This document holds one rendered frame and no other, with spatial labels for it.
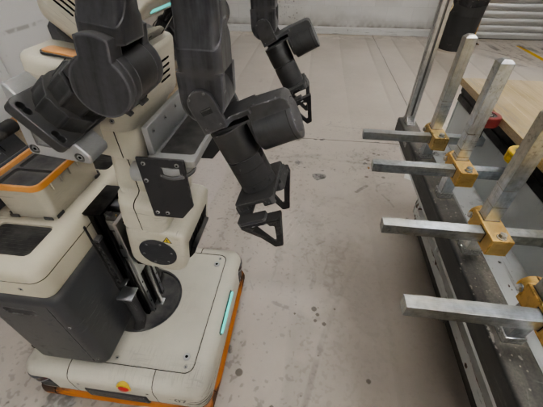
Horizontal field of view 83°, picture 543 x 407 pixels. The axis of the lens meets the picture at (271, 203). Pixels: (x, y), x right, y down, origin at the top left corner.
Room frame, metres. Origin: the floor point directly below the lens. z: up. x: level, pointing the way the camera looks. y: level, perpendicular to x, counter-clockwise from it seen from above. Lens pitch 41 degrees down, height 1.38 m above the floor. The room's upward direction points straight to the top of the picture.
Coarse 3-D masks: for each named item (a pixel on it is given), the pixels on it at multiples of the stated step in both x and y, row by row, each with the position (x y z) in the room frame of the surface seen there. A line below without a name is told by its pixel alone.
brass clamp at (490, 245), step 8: (472, 208) 0.62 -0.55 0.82; (480, 208) 0.61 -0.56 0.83; (472, 216) 0.60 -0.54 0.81; (480, 216) 0.57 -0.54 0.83; (480, 224) 0.55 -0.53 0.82; (488, 224) 0.54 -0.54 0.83; (496, 224) 0.54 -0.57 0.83; (488, 232) 0.52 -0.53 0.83; (496, 232) 0.52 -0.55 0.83; (504, 232) 0.52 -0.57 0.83; (488, 240) 0.50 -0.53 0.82; (496, 240) 0.49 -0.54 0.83; (512, 240) 0.49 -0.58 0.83; (488, 248) 0.49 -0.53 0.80; (496, 248) 0.49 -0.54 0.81; (504, 248) 0.48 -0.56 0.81
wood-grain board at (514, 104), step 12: (468, 84) 1.33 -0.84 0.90; (480, 84) 1.32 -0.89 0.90; (516, 84) 1.32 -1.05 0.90; (528, 84) 1.32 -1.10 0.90; (540, 84) 1.32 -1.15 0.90; (504, 96) 1.19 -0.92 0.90; (516, 96) 1.19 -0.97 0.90; (528, 96) 1.19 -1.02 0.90; (540, 96) 1.19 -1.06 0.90; (504, 108) 1.08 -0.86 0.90; (516, 108) 1.08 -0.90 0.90; (528, 108) 1.08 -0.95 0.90; (540, 108) 1.08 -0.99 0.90; (504, 120) 0.98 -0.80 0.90; (516, 120) 0.98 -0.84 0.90; (528, 120) 0.98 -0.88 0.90; (516, 132) 0.89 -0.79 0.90; (516, 144) 0.86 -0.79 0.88; (540, 168) 0.72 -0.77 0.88
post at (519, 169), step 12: (540, 120) 0.58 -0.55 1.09; (528, 132) 0.59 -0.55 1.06; (540, 132) 0.56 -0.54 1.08; (528, 144) 0.57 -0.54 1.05; (540, 144) 0.56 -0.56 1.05; (516, 156) 0.58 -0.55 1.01; (528, 156) 0.56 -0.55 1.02; (540, 156) 0.56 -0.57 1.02; (516, 168) 0.56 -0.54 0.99; (528, 168) 0.56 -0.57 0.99; (504, 180) 0.57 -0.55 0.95; (516, 180) 0.56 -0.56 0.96; (492, 192) 0.59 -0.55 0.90; (504, 192) 0.56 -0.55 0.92; (516, 192) 0.56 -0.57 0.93; (492, 204) 0.57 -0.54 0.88; (504, 204) 0.56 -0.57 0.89; (492, 216) 0.56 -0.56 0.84
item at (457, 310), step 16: (416, 304) 0.31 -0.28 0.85; (432, 304) 0.31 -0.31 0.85; (448, 304) 0.31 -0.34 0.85; (464, 304) 0.31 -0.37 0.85; (480, 304) 0.31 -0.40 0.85; (496, 304) 0.31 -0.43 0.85; (448, 320) 0.30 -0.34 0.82; (464, 320) 0.29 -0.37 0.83; (480, 320) 0.29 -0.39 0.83; (496, 320) 0.29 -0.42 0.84; (512, 320) 0.28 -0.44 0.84; (528, 320) 0.28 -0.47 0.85
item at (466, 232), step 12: (384, 228) 0.55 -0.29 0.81; (396, 228) 0.55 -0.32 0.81; (408, 228) 0.55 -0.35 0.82; (420, 228) 0.54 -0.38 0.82; (432, 228) 0.54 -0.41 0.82; (444, 228) 0.54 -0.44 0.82; (456, 228) 0.54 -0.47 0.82; (468, 228) 0.54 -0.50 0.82; (480, 228) 0.54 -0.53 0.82; (468, 240) 0.53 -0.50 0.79; (480, 240) 0.52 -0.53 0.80; (516, 240) 0.51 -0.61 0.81; (528, 240) 0.51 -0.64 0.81; (540, 240) 0.51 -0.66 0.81
